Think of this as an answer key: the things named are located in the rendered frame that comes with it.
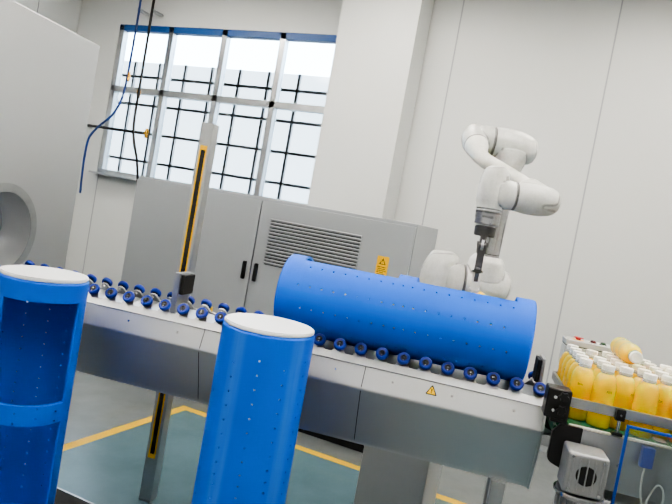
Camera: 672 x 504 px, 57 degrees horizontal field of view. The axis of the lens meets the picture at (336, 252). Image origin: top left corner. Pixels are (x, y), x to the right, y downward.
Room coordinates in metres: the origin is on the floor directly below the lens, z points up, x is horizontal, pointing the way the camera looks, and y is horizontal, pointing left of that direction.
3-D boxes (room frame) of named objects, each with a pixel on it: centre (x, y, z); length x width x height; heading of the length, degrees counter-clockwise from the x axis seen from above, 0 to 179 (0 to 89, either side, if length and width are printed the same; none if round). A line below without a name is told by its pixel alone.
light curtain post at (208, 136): (2.74, 0.64, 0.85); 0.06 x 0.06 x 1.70; 78
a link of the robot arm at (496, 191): (2.21, -0.52, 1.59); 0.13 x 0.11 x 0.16; 91
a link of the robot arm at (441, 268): (2.75, -0.47, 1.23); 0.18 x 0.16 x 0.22; 91
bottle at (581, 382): (1.96, -0.84, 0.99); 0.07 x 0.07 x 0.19
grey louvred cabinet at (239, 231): (4.36, 0.44, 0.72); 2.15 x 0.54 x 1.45; 67
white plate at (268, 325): (1.89, 0.16, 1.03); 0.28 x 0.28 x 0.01
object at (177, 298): (2.38, 0.55, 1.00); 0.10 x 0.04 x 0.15; 168
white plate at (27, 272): (2.08, 0.95, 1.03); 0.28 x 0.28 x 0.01
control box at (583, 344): (2.34, -1.01, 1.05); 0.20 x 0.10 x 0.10; 78
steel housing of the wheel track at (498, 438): (2.32, 0.28, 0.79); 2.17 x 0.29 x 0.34; 78
